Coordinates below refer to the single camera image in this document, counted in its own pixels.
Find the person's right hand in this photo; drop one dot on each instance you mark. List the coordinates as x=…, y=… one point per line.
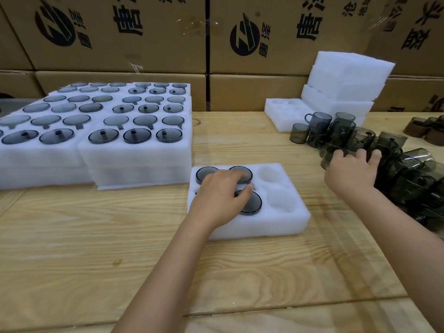
x=353, y=176

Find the person's left hand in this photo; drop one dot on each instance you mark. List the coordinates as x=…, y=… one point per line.
x=215, y=201

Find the pile of smoky glass mugs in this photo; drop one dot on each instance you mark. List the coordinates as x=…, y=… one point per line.
x=409, y=176

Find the stack of white foam trays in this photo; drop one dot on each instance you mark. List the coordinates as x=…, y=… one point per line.
x=340, y=83

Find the person's right forearm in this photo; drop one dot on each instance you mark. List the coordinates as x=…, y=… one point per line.
x=399, y=246

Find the person's left forearm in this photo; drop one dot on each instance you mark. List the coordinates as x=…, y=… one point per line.
x=156, y=287

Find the stainless steel table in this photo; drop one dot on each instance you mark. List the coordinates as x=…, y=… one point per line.
x=10, y=102

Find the black round object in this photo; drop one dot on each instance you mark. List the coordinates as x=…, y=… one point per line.
x=5, y=96

